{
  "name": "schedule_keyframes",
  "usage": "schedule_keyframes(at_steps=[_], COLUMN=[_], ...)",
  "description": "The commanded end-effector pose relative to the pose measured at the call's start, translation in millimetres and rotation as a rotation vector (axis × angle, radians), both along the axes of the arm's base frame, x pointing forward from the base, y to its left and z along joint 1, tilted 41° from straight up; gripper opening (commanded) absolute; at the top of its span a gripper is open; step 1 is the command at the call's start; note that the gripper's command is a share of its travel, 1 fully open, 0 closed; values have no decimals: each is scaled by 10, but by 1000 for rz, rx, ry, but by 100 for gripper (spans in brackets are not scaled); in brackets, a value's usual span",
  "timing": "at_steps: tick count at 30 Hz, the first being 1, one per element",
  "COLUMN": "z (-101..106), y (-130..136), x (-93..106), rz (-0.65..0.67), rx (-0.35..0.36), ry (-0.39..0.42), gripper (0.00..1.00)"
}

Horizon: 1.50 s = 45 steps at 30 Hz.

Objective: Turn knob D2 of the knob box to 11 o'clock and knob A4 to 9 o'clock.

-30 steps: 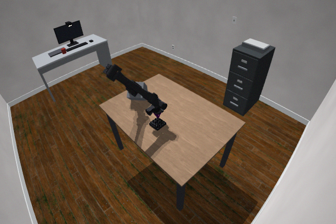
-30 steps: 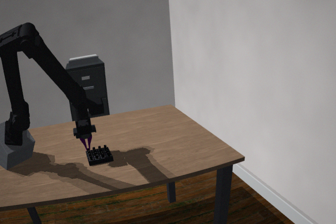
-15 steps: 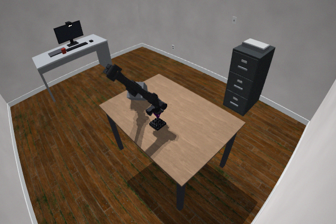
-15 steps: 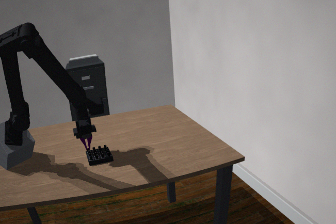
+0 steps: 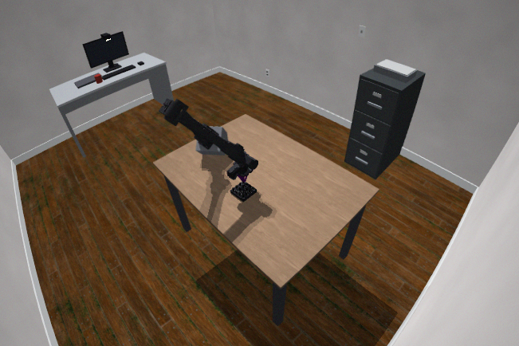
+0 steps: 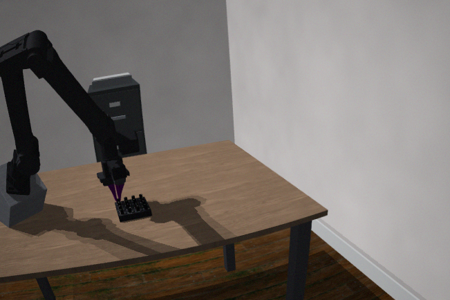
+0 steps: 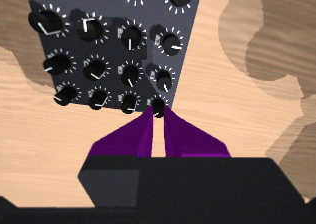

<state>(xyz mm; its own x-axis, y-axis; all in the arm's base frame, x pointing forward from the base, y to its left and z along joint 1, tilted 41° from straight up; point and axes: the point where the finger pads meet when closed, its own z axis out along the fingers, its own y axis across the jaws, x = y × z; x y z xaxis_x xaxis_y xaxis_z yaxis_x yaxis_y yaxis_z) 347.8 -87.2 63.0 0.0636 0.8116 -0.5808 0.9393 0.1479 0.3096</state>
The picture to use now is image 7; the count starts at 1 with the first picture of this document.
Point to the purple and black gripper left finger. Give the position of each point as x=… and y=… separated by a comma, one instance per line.
x=129, y=139

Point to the black knob box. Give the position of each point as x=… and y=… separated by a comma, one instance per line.
x=127, y=45

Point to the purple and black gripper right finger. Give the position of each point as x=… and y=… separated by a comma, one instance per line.
x=188, y=140

